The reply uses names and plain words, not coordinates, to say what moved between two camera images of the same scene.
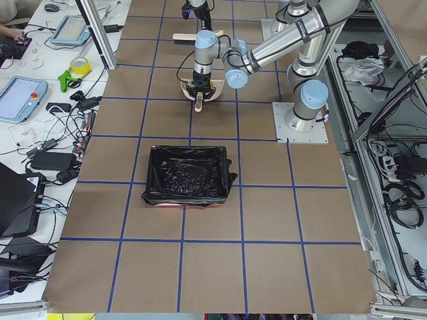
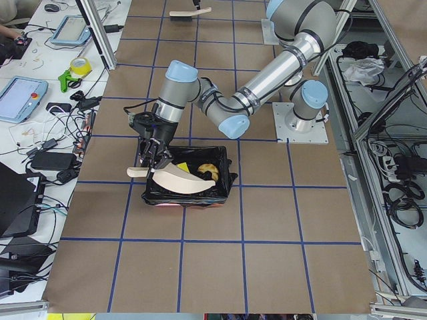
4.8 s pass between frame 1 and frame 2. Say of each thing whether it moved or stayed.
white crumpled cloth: stayed
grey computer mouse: stayed
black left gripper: moved
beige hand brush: moved
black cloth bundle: stayed
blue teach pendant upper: stayed
